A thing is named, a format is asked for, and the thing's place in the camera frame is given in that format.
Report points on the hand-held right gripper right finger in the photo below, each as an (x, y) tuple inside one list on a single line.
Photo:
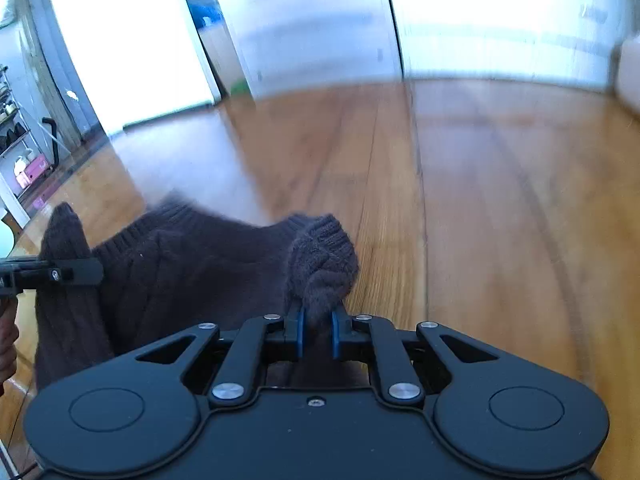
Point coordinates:
[(335, 337)]

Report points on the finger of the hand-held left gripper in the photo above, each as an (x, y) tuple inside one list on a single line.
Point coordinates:
[(75, 271)]

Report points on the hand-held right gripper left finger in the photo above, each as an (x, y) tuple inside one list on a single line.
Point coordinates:
[(300, 332)]

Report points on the dark brown knit sweater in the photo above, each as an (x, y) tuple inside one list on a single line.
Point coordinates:
[(200, 270)]

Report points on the person's left hand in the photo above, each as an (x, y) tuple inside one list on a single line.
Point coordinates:
[(7, 350)]

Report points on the pink box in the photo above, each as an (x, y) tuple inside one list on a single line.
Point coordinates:
[(36, 169)]

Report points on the black bent pipe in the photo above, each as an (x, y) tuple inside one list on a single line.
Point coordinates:
[(52, 140)]

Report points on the metal shoe rack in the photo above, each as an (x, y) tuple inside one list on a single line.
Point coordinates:
[(12, 130)]

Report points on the white door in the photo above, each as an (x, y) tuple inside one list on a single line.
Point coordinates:
[(135, 40)]

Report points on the blue bag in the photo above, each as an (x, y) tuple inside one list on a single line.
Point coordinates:
[(206, 12)]

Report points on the white furniture block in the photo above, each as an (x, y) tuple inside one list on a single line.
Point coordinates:
[(627, 75)]

